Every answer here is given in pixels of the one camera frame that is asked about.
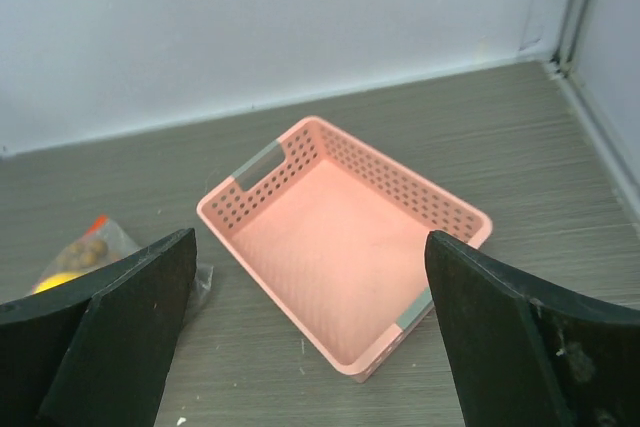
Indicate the brown longan bunch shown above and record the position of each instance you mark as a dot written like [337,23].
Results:
[83,255]

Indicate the yellow apple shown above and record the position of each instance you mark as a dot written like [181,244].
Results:
[55,280]

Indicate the clear zip top bag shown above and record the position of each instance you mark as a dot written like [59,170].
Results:
[120,245]

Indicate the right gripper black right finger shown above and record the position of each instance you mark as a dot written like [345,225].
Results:
[526,352]

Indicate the pink plastic basket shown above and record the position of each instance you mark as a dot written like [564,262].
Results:
[334,232]

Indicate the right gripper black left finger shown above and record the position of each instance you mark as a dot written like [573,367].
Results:
[96,351]

